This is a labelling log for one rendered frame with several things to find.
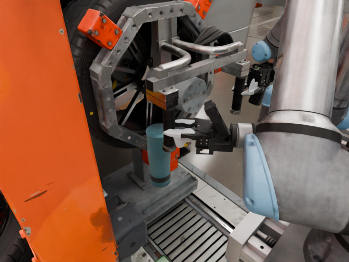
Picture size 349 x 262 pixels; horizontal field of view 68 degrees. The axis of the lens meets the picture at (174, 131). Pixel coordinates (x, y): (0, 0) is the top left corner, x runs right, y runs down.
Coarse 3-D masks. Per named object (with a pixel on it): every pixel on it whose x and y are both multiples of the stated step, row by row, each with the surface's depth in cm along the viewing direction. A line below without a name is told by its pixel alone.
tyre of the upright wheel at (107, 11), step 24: (72, 0) 90; (96, 0) 81; (120, 0) 80; (144, 0) 85; (168, 0) 92; (72, 24) 83; (72, 48) 80; (96, 48) 81; (96, 120) 93; (120, 144) 106
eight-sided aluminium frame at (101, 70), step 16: (128, 16) 77; (144, 16) 78; (160, 16) 83; (192, 16) 91; (128, 32) 77; (192, 32) 102; (96, 64) 78; (112, 64) 79; (96, 80) 79; (208, 80) 114; (96, 96) 84; (112, 96) 83; (112, 112) 86; (112, 128) 88; (144, 144) 104
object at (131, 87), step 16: (128, 48) 92; (144, 64) 104; (128, 80) 103; (144, 80) 108; (144, 96) 108; (128, 112) 104; (144, 112) 112; (160, 112) 124; (176, 112) 121; (128, 128) 107; (144, 128) 113
